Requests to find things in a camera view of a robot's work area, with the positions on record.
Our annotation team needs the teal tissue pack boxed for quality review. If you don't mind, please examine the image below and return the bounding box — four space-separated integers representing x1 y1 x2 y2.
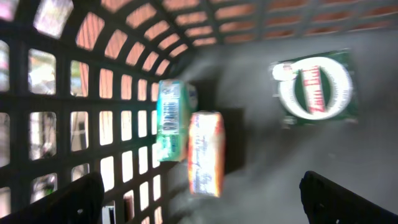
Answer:
156 79 198 162

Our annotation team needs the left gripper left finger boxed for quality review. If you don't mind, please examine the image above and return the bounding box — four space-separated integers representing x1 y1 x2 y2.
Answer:
1 172 104 224

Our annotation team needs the grey plastic basket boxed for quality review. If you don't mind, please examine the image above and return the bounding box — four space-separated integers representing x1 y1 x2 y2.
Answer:
1 1 397 223

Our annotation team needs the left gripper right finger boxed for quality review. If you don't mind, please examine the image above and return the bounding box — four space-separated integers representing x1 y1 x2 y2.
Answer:
299 170 397 224

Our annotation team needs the orange tissue pack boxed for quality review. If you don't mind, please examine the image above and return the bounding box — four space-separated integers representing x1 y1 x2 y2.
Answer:
188 111 226 197

